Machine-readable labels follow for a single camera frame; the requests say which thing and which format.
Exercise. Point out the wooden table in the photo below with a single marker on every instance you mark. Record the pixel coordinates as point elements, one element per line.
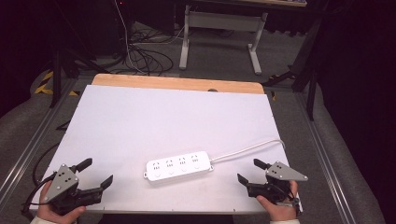
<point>174,83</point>

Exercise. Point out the white power strip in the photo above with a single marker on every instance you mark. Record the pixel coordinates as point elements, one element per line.
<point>179,166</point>

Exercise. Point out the yellow black floor tape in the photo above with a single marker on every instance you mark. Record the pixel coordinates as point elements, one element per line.
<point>46,88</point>

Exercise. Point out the person's right hand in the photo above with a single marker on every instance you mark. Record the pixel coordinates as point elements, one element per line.
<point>281,211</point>

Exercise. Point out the white table cover board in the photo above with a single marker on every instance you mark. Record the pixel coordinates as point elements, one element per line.
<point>155,118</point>

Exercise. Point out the person's left hand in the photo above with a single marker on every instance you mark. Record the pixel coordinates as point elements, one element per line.
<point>46,213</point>

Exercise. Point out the aluminium floor rail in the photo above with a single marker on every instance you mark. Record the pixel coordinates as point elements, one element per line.
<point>34,140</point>
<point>323,155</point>

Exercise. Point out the black tripod stand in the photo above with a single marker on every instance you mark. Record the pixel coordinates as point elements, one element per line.
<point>306,71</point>

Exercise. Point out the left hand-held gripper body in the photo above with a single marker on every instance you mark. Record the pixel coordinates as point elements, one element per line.
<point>62,182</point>

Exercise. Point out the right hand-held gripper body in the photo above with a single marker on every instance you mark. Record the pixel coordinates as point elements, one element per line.
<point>285,174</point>

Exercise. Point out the black metal stand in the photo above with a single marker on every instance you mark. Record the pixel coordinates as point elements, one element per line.
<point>56,77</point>

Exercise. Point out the white metal desk frame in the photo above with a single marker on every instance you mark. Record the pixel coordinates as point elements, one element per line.
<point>222,20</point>

